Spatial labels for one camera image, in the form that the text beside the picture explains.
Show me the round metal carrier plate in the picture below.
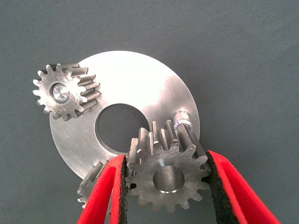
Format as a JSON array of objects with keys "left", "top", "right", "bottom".
[{"left": 49, "top": 50, "right": 201, "bottom": 181}]

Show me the dark steel planetary gear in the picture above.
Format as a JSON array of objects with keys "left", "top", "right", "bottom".
[
  {"left": 125, "top": 119, "right": 212, "bottom": 214},
  {"left": 77, "top": 160, "right": 113, "bottom": 217}
]

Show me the dark grey table cloth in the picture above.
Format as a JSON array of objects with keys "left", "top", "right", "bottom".
[{"left": 0, "top": 0, "right": 299, "bottom": 224}]

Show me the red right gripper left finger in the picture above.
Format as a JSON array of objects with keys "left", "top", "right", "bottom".
[{"left": 77, "top": 154, "right": 130, "bottom": 224}]

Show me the bright steel planetary gear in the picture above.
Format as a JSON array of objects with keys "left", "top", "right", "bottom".
[{"left": 32, "top": 63, "right": 102, "bottom": 122}]

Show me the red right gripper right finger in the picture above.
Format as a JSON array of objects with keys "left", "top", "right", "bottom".
[{"left": 205, "top": 150, "right": 282, "bottom": 224}]

